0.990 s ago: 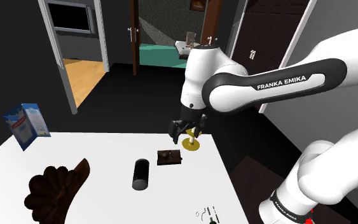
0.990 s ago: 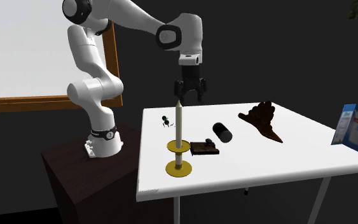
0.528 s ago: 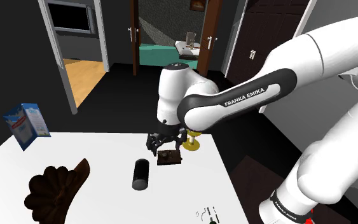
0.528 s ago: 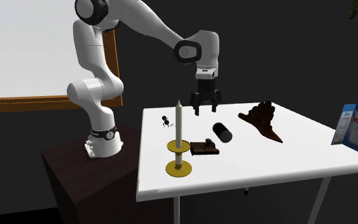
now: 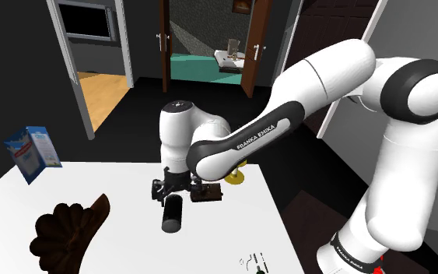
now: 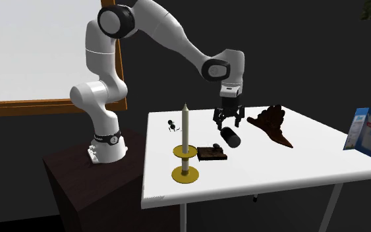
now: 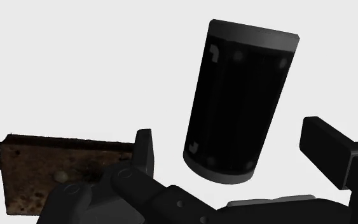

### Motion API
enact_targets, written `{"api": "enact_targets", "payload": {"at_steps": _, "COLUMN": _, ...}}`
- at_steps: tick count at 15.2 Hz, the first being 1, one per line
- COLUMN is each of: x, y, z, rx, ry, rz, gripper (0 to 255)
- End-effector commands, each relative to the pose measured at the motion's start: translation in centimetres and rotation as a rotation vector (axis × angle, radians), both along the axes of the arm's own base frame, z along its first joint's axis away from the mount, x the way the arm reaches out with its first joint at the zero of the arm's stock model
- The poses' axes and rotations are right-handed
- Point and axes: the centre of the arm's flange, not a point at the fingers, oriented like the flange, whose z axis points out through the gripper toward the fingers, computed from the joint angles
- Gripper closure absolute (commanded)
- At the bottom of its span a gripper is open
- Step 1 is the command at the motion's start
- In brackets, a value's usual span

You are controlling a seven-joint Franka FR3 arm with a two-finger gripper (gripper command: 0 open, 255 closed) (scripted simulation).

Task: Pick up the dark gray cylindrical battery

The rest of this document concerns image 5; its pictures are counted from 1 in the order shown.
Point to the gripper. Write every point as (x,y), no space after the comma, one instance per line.
(177,180)

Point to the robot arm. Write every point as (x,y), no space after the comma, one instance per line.
(404,151)

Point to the black cylinder can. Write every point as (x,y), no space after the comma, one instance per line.
(172,212)

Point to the small dark brown box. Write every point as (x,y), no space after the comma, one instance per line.
(210,192)

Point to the yellow goblet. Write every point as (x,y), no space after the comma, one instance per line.
(235,177)

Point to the dark brown carved shell ornament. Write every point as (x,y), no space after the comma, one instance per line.
(67,235)

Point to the white side table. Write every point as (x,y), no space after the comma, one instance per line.
(228,60)

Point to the blue and white milk carton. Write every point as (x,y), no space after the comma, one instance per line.
(32,151)

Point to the grey framed dark window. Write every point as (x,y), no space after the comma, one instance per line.
(84,17)

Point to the dark panelled door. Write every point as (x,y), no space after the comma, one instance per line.
(324,26)

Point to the grey door frame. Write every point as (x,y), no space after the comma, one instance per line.
(86,114)

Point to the brown wall picture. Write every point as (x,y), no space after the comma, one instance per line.
(242,5)

